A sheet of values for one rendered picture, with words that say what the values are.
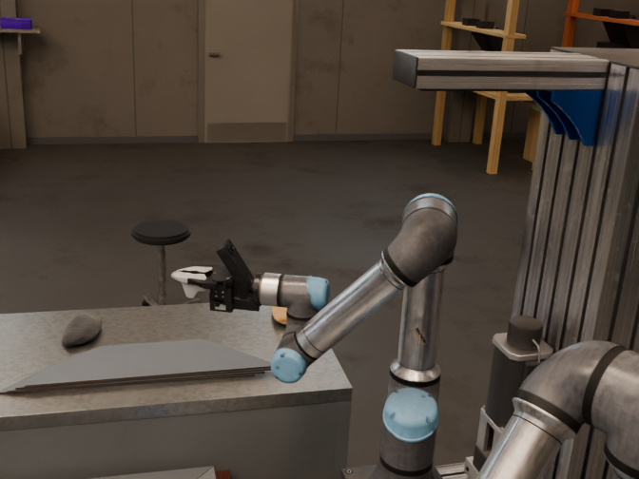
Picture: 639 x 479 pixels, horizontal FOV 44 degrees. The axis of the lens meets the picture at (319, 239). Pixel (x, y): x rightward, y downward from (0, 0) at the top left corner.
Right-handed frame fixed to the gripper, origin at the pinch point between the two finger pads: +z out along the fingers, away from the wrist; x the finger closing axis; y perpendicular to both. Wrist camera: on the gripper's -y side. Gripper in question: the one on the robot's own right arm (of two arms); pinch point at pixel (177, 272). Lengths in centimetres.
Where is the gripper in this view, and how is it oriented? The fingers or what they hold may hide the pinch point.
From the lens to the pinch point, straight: 185.2
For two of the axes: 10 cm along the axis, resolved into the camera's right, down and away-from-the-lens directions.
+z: -9.9, -0.8, 1.4
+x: 1.7, -4.3, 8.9
